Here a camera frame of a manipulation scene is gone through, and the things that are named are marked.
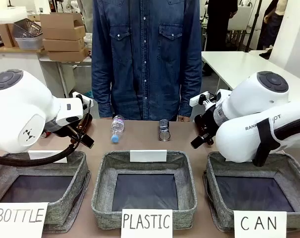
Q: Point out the background person in black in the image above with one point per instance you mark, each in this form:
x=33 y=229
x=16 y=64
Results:
x=220 y=24

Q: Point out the white background table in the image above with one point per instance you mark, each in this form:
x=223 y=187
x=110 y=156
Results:
x=239 y=64

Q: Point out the green floor mat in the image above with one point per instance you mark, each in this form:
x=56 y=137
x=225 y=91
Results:
x=88 y=94

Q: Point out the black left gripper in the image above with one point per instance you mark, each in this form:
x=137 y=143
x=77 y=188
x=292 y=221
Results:
x=65 y=131

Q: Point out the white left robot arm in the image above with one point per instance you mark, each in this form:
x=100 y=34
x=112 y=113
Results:
x=18 y=111

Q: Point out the grey fabric basket marked bottle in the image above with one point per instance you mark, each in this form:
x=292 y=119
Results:
x=73 y=183

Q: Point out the white paper sign CAN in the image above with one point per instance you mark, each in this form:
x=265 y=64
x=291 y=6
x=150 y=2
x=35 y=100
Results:
x=260 y=224

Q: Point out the white background desk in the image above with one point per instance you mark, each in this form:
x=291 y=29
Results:
x=23 y=62

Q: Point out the small cardboard box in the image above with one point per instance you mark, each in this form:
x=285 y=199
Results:
x=6 y=34

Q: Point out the person's left hand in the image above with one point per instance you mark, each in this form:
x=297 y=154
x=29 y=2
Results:
x=183 y=119

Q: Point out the black tripod pole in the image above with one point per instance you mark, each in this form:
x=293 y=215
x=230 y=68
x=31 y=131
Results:
x=254 y=24

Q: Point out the black patterned drink can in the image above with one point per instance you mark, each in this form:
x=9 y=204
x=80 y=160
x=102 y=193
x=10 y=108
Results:
x=164 y=131

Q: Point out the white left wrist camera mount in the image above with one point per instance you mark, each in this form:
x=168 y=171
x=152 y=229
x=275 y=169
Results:
x=82 y=98

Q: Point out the person's right forearm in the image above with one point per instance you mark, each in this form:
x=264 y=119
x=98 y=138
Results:
x=101 y=91

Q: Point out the black mesh basket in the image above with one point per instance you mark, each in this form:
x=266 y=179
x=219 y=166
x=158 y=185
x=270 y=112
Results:
x=27 y=28

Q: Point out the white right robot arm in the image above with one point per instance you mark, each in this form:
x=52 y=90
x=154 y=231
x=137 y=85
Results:
x=249 y=124

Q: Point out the grey fabric basket marked can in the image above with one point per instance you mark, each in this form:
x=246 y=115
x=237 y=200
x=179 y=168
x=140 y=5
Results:
x=251 y=193

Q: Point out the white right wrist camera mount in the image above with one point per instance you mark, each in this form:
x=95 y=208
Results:
x=202 y=99

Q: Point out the plastic bottle with blue cap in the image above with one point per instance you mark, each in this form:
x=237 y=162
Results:
x=117 y=127

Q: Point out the white foam box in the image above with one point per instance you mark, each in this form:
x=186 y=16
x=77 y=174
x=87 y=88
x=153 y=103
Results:
x=11 y=15

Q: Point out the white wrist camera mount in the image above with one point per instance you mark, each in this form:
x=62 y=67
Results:
x=202 y=99
x=82 y=98

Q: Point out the closed cardboard box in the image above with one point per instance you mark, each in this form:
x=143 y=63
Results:
x=63 y=44
x=64 y=32
x=68 y=54

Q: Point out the blank white card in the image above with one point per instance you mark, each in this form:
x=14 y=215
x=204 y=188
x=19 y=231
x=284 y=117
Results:
x=249 y=161
x=44 y=154
x=148 y=155

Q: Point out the background person in tan top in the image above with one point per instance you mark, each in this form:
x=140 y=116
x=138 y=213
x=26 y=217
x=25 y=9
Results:
x=271 y=27

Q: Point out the white paper sign BOTTLE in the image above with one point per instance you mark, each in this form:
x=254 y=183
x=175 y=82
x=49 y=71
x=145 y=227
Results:
x=18 y=219

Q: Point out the white paper sign PLASTIC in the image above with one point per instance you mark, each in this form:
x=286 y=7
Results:
x=146 y=222

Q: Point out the open cardboard box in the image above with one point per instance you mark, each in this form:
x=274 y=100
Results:
x=61 y=21

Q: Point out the person's left forearm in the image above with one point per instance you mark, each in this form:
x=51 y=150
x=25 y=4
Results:
x=190 y=91

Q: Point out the clear plastic bin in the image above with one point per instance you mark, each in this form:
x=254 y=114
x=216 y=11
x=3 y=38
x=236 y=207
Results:
x=28 y=42

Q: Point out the grey fabric basket marked plastic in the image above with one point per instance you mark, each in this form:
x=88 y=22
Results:
x=145 y=188

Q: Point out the person in denim shirt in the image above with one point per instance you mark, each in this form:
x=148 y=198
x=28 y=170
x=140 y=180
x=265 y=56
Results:
x=146 y=57

